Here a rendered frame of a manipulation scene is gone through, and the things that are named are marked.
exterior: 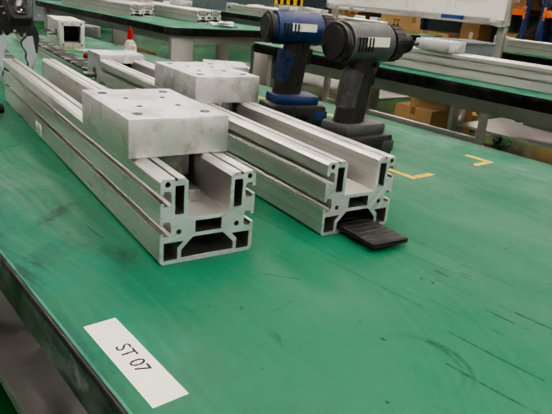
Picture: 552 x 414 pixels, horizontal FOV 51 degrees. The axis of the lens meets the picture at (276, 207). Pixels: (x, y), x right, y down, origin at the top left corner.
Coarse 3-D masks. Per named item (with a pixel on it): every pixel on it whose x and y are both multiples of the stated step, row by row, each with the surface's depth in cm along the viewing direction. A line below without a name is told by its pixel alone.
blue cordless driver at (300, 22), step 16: (272, 16) 105; (288, 16) 107; (304, 16) 108; (320, 16) 109; (272, 32) 106; (288, 32) 107; (304, 32) 108; (320, 32) 109; (288, 48) 110; (304, 48) 110; (288, 64) 110; (304, 64) 112; (288, 80) 111; (272, 96) 112; (288, 96) 111; (304, 96) 113; (288, 112) 112; (304, 112) 113; (320, 112) 114
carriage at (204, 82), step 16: (160, 64) 96; (176, 64) 96; (192, 64) 98; (208, 64) 100; (160, 80) 97; (176, 80) 91; (192, 80) 86; (208, 80) 87; (224, 80) 88; (240, 80) 90; (256, 80) 91; (192, 96) 87; (208, 96) 87; (224, 96) 89; (240, 96) 90; (256, 96) 92
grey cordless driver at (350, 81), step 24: (336, 24) 85; (360, 24) 86; (384, 24) 90; (336, 48) 85; (360, 48) 85; (384, 48) 89; (408, 48) 94; (360, 72) 89; (336, 96) 90; (360, 96) 90; (336, 120) 91; (360, 120) 92; (384, 144) 95
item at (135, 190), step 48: (48, 96) 85; (48, 144) 89; (96, 144) 71; (96, 192) 70; (144, 192) 56; (192, 192) 59; (240, 192) 58; (144, 240) 58; (192, 240) 60; (240, 240) 61
